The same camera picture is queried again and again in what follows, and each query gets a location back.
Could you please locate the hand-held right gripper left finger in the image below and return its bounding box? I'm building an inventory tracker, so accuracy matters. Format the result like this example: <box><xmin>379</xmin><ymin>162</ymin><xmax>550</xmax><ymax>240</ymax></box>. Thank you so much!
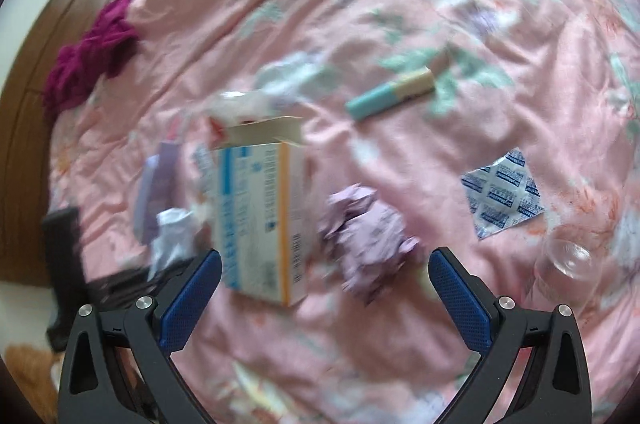
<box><xmin>57</xmin><ymin>248</ymin><xmax>223</xmax><ymax>424</ymax></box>

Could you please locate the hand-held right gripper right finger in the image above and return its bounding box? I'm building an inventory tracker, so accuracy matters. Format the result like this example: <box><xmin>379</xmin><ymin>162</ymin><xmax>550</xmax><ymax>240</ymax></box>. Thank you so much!
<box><xmin>429</xmin><ymin>247</ymin><xmax>593</xmax><ymax>424</ymax></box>

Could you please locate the purple paper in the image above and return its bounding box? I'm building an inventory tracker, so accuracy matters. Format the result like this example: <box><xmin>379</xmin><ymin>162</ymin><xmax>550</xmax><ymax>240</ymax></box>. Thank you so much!
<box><xmin>320</xmin><ymin>185</ymin><xmax>423</xmax><ymax>305</ymax></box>

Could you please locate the clear plastic cup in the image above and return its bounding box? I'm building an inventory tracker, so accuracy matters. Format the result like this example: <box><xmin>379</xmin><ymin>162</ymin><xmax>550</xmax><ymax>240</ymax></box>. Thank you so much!
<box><xmin>532</xmin><ymin>224</ymin><xmax>596</xmax><ymax>310</ymax></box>

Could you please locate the blue and white foil sachet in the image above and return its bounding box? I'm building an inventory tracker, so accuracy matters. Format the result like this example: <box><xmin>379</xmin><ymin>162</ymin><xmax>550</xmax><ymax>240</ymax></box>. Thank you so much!
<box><xmin>461</xmin><ymin>147</ymin><xmax>546</xmax><ymax>241</ymax></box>

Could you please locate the person's left forearm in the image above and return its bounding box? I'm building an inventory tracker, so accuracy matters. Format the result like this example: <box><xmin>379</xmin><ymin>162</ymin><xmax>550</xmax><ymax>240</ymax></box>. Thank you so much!
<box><xmin>4</xmin><ymin>343</ymin><xmax>61</xmax><ymax>424</ymax></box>

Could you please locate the crumpled white paper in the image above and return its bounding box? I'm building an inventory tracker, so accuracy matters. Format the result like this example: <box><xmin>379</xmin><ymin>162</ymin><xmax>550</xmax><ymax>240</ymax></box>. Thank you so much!
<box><xmin>150</xmin><ymin>208</ymin><xmax>201</xmax><ymax>277</ymax></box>

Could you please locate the white and blue carton box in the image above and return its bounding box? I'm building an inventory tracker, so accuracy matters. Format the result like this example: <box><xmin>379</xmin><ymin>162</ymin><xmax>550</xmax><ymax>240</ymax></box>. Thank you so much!
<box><xmin>207</xmin><ymin>115</ymin><xmax>313</xmax><ymax>309</ymax></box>

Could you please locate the lilac packet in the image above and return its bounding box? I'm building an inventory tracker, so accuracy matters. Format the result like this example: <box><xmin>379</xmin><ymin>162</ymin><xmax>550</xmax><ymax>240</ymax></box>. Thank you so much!
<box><xmin>132</xmin><ymin>141</ymin><xmax>181</xmax><ymax>245</ymax></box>

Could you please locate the maroon cloth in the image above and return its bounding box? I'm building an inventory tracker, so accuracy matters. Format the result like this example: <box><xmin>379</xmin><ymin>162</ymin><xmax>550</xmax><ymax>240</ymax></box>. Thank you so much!
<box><xmin>42</xmin><ymin>0</ymin><xmax>141</xmax><ymax>115</ymax></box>

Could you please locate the crumpled white plastic wrapper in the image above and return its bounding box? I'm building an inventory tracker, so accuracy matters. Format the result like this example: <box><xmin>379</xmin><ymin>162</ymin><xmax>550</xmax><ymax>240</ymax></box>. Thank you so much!
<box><xmin>215</xmin><ymin>90</ymin><xmax>281</xmax><ymax>125</ymax></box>

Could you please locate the teal and beige tube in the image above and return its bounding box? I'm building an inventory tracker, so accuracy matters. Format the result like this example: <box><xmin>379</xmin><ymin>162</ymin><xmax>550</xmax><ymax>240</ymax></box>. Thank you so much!
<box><xmin>345</xmin><ymin>67</ymin><xmax>437</xmax><ymax>122</ymax></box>

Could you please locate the pink floral blanket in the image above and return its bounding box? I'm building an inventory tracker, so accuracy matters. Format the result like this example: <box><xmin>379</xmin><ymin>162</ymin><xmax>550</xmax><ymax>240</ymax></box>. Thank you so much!
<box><xmin>47</xmin><ymin>0</ymin><xmax>640</xmax><ymax>424</ymax></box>

